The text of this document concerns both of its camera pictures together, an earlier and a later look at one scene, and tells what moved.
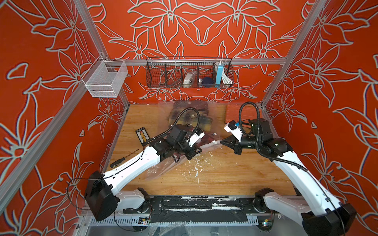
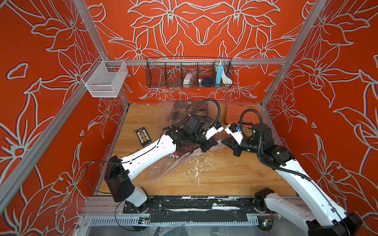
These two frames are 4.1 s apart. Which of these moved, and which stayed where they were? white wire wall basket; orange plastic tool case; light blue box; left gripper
Moved: left gripper
Stayed: white wire wall basket; orange plastic tool case; light blue box
